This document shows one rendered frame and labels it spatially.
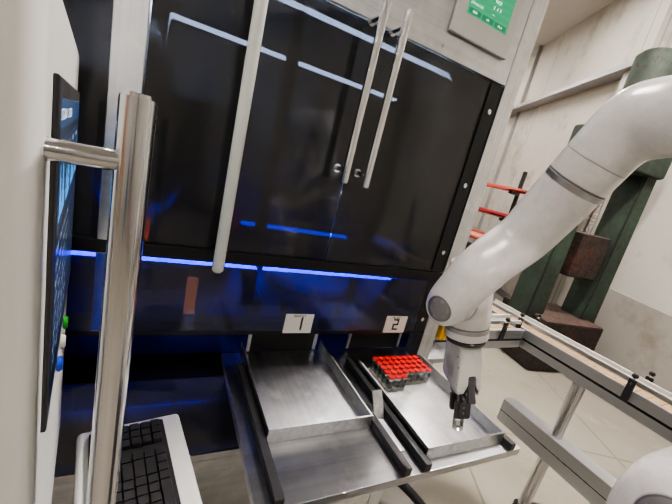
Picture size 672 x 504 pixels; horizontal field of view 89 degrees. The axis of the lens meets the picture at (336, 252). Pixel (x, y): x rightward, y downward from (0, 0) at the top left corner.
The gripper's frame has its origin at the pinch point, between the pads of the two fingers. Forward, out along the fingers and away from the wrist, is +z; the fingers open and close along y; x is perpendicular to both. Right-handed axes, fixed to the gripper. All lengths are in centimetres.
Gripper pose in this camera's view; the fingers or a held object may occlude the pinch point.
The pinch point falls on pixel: (459, 404)
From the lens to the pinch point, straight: 83.5
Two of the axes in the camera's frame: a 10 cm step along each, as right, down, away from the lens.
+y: -0.1, 2.1, -9.8
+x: 10.0, 0.1, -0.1
